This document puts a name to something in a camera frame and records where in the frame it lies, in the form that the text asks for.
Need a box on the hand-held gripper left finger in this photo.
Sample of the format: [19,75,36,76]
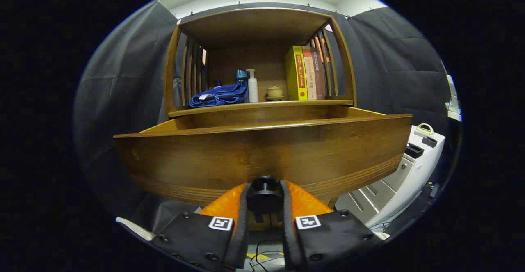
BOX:
[150,183,252,270]

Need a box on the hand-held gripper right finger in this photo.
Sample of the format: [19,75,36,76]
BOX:
[280,180,385,271]

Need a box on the white drawer unit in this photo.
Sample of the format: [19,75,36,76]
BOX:
[334,125,446,229]

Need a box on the white flat object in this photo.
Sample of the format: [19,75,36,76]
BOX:
[115,217,156,242]

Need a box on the blue folded towel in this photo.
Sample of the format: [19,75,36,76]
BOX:
[189,84,248,108]

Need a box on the white pump bottle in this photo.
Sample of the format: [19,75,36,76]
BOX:
[246,69,259,103]

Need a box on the beige lidded tea bowl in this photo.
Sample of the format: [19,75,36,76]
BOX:
[265,85,285,101]

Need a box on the blue translucent bottle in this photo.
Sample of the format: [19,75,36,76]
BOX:
[235,69,249,100]

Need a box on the beige orange book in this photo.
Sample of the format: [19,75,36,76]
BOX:
[301,46,317,101]

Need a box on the yellow book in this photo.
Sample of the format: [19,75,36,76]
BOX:
[285,46,308,101]

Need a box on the brown book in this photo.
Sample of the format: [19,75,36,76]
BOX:
[310,46,326,100]

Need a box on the black backdrop cloth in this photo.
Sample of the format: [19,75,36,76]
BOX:
[73,1,452,231]

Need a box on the black cable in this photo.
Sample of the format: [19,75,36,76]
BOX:
[250,239,283,270]

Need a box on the white device at wall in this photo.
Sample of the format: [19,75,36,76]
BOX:
[445,74,463,122]

